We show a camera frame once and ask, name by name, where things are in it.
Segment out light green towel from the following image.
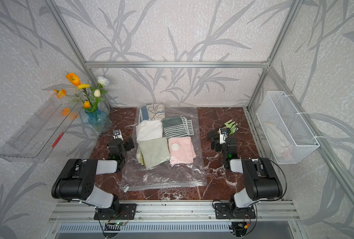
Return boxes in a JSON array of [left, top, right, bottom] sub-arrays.
[[138, 137, 171, 169]]

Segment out clear plastic vacuum bag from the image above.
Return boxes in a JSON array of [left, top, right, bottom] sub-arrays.
[[120, 101, 207, 191]]

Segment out pink towel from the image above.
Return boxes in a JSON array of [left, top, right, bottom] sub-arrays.
[[168, 136, 197, 166]]

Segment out blue patterned towel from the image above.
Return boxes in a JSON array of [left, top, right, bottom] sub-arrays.
[[140, 103, 165, 122]]

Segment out green white striped towel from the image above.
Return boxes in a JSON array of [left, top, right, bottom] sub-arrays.
[[162, 116, 194, 139]]

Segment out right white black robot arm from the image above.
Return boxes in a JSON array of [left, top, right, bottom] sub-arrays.
[[210, 136, 284, 210]]

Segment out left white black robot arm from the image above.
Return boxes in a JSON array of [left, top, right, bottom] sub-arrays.
[[51, 137, 134, 212]]

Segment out white round bag valve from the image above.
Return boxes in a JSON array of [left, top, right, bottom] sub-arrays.
[[171, 143, 180, 151]]

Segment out blue glass vase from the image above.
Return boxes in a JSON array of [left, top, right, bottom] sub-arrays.
[[85, 108, 113, 133]]

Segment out white cloth in basket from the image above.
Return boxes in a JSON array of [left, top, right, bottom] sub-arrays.
[[263, 121, 291, 160]]

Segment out red clip on shelf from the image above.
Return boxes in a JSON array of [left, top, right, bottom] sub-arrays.
[[51, 132, 64, 148]]

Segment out orange white artificial flowers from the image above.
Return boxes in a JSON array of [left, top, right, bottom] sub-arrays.
[[66, 73, 110, 113]]

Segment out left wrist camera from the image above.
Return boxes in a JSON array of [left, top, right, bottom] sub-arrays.
[[112, 129, 124, 140]]

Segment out green garden fork wooden handle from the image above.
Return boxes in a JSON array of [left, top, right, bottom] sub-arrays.
[[224, 119, 238, 135]]

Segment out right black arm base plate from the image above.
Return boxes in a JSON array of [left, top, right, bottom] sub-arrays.
[[212, 200, 257, 220]]

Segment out white wire mesh basket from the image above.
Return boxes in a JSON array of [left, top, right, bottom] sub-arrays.
[[256, 91, 320, 164]]

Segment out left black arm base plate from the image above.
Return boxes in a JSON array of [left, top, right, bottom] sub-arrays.
[[94, 203, 137, 221]]

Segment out aluminium front rail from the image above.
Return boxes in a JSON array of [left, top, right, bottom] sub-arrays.
[[48, 200, 300, 223]]

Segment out clear acrylic wall shelf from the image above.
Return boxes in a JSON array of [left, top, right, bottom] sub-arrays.
[[0, 96, 82, 163]]

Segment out aluminium cage frame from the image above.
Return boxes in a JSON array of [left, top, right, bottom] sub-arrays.
[[45, 1, 354, 206]]

